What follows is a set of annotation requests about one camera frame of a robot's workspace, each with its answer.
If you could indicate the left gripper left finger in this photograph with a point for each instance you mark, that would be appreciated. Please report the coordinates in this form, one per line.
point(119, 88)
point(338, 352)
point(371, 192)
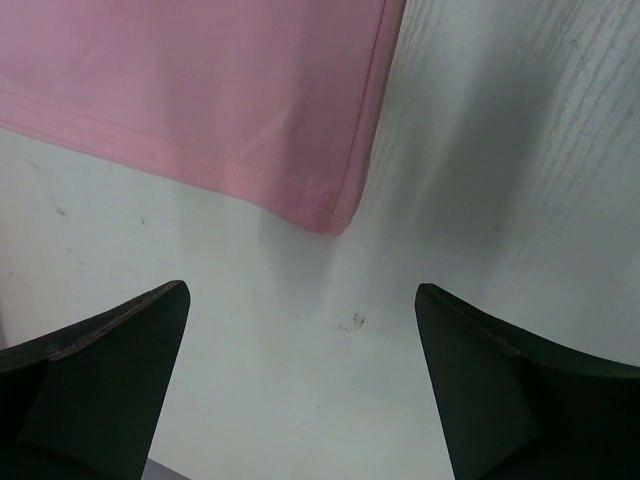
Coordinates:
point(83, 402)

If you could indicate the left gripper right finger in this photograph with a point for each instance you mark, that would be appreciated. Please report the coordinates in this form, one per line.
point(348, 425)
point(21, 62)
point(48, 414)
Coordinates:
point(514, 405)

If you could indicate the pink t shirt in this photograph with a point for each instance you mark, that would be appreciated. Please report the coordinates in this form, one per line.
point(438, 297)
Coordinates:
point(272, 102)

